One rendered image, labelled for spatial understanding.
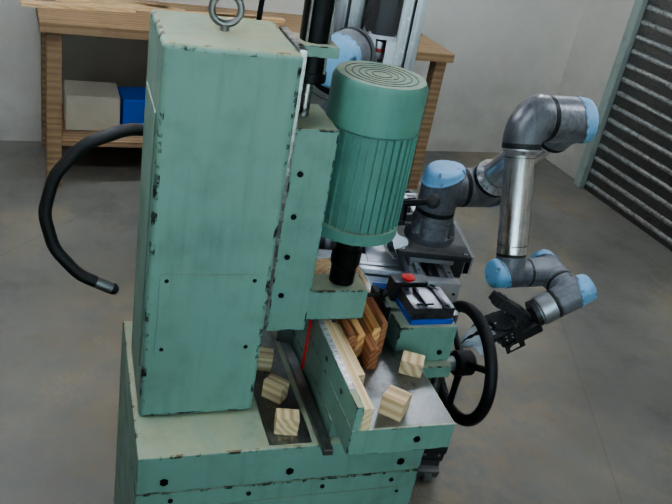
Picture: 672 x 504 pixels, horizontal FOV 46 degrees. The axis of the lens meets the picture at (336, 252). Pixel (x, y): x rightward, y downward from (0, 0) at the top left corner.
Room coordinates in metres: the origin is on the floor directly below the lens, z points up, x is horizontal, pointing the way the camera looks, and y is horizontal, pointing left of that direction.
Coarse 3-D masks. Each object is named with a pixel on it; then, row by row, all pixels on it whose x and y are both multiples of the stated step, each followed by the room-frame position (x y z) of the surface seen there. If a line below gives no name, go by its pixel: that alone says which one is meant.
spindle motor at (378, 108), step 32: (352, 64) 1.43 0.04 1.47; (384, 64) 1.47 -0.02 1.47; (352, 96) 1.32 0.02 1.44; (384, 96) 1.31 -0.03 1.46; (416, 96) 1.34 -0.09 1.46; (352, 128) 1.32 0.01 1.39; (384, 128) 1.31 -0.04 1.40; (416, 128) 1.36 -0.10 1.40; (352, 160) 1.32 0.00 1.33; (384, 160) 1.32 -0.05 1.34; (352, 192) 1.32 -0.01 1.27; (384, 192) 1.32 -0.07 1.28; (352, 224) 1.32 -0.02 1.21; (384, 224) 1.33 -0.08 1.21
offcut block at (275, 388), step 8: (272, 376) 1.30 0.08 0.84; (264, 384) 1.28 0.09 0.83; (272, 384) 1.27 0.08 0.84; (280, 384) 1.28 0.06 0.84; (288, 384) 1.29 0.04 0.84; (264, 392) 1.28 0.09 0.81; (272, 392) 1.27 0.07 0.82; (280, 392) 1.27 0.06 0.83; (272, 400) 1.27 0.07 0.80; (280, 400) 1.27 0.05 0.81
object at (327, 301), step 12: (324, 276) 1.41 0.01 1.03; (312, 288) 1.35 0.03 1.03; (324, 288) 1.36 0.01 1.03; (336, 288) 1.37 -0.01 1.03; (348, 288) 1.38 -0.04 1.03; (360, 288) 1.39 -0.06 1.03; (312, 300) 1.34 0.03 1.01; (324, 300) 1.35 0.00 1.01; (336, 300) 1.36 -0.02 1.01; (348, 300) 1.37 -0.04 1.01; (360, 300) 1.38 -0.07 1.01; (312, 312) 1.34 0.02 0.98; (324, 312) 1.35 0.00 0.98; (336, 312) 1.36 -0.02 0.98; (348, 312) 1.37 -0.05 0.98; (360, 312) 1.38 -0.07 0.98
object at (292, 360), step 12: (276, 336) 1.46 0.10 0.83; (288, 336) 1.47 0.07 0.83; (288, 348) 1.44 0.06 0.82; (288, 360) 1.41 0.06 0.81; (300, 372) 1.37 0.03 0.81; (300, 384) 1.32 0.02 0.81; (312, 396) 1.29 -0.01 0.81; (312, 408) 1.26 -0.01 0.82; (312, 420) 1.22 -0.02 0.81; (324, 432) 1.19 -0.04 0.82; (324, 444) 1.16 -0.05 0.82
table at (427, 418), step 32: (384, 352) 1.37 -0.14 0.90; (320, 384) 1.28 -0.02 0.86; (384, 384) 1.26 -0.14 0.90; (416, 384) 1.28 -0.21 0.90; (384, 416) 1.17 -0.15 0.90; (416, 416) 1.18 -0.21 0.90; (448, 416) 1.20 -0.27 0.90; (352, 448) 1.11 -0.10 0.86; (384, 448) 1.14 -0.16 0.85; (416, 448) 1.16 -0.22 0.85
